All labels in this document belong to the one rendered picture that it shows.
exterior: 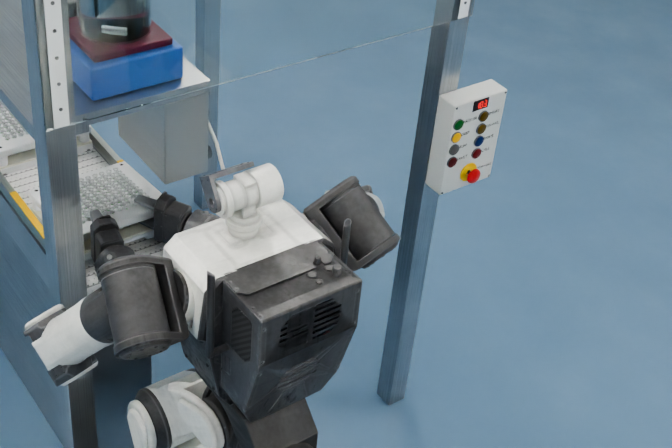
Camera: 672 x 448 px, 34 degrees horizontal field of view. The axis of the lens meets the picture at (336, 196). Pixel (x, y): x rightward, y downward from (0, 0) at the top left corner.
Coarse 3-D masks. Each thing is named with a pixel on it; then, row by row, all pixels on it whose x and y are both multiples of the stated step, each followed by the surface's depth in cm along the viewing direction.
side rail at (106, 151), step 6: (90, 132) 274; (96, 132) 275; (90, 138) 276; (96, 138) 272; (102, 138) 273; (96, 144) 273; (102, 144) 271; (102, 150) 271; (108, 150) 269; (108, 156) 269; (114, 156) 267; (114, 162) 266
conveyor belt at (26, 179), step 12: (84, 156) 272; (96, 156) 272; (36, 168) 266; (84, 168) 268; (96, 168) 268; (12, 180) 261; (24, 180) 262; (36, 180) 262; (24, 192) 258; (144, 240) 247; (156, 240) 248; (144, 252) 244; (156, 252) 244; (96, 276) 236; (96, 288) 236
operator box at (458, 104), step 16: (448, 96) 257; (464, 96) 258; (480, 96) 259; (496, 96) 261; (448, 112) 256; (464, 112) 257; (480, 112) 261; (496, 112) 265; (448, 128) 258; (464, 128) 260; (496, 128) 268; (432, 144) 265; (448, 144) 260; (432, 160) 267; (464, 160) 267; (480, 160) 271; (432, 176) 269; (448, 176) 267; (480, 176) 275
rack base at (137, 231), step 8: (32, 208) 249; (40, 216) 246; (136, 224) 244; (120, 232) 241; (128, 232) 241; (136, 232) 241; (144, 232) 241; (152, 232) 243; (88, 240) 238; (128, 240) 240; (88, 248) 235; (88, 256) 235
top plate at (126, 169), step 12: (108, 168) 256; (120, 168) 256; (132, 168) 256; (84, 180) 251; (132, 180) 251; (144, 180) 251; (36, 192) 246; (156, 192) 247; (36, 204) 244; (120, 216) 238; (132, 216) 238; (144, 216) 239; (84, 228) 233; (84, 240) 233
